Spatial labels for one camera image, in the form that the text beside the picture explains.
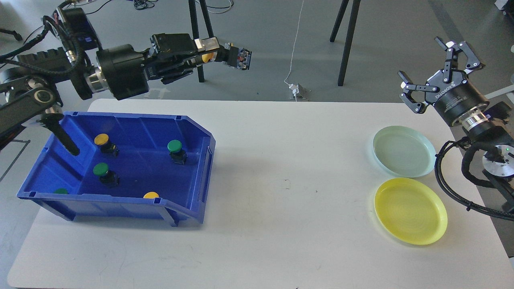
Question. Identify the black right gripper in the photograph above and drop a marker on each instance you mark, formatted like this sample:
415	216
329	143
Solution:
457	98

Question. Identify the black tripod legs right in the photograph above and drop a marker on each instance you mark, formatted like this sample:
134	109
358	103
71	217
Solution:
353	15

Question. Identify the white power adapter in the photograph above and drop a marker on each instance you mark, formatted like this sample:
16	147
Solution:
298	92

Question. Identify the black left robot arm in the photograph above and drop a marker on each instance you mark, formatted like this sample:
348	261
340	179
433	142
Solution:
68	49

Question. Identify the office chair base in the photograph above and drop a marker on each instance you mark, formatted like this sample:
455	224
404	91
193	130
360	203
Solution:
508	91

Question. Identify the yellow plate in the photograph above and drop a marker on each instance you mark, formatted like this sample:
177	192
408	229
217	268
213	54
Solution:
410	211

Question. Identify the yellow push button back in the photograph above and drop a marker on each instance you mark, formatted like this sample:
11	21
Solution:
105	145

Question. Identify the yellow push button front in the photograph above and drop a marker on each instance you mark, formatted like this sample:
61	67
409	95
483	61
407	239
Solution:
151	195

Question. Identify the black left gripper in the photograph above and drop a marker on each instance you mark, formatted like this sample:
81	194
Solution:
122	70

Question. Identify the yellow push button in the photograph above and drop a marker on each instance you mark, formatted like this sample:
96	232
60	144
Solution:
105	145
151	195
238	58

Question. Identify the light green plate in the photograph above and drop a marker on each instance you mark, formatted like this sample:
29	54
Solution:
404	152

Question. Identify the green push button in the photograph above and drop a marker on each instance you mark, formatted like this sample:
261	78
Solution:
105	175
176	152

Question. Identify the green push button front corner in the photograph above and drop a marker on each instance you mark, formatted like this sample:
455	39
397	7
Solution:
61	191

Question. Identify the blue plastic storage bin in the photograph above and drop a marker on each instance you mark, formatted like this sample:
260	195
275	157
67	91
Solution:
143	165

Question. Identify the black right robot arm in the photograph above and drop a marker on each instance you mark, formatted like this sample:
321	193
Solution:
488	145

